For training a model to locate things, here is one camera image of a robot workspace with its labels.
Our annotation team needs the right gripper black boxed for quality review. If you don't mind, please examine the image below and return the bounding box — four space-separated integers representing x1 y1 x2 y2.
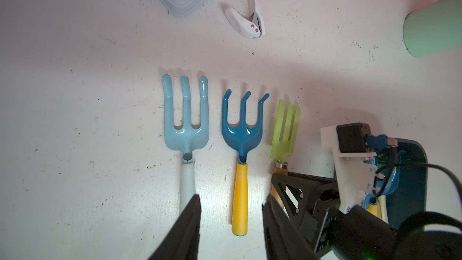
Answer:
271 172 339 253

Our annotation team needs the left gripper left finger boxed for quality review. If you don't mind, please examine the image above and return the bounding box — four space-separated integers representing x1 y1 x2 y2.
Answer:
149 195 202 260

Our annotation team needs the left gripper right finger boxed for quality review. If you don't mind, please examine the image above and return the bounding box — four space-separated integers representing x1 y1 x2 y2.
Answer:
262 195 319 260

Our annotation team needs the green rake wooden handle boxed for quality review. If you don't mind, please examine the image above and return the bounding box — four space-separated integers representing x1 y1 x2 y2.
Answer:
270 99 301 176

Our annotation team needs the dark blue rake yellow handle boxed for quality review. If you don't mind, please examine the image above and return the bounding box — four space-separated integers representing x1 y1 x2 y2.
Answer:
221 89 270 237

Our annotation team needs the light blue rake white handle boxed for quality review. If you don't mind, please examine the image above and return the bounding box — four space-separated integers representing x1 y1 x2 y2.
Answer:
162 74 209 213

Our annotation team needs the teal storage box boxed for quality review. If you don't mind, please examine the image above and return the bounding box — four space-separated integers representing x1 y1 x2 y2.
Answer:
386 138 428 229

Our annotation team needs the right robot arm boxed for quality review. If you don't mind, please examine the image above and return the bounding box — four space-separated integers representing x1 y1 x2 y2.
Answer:
262 172 462 260

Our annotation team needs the green pencil cup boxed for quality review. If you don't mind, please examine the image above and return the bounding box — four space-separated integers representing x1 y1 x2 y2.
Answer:
403 0 462 58

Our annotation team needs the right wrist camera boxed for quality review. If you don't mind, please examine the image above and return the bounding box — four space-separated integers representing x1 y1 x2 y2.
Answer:
321 126 377 214

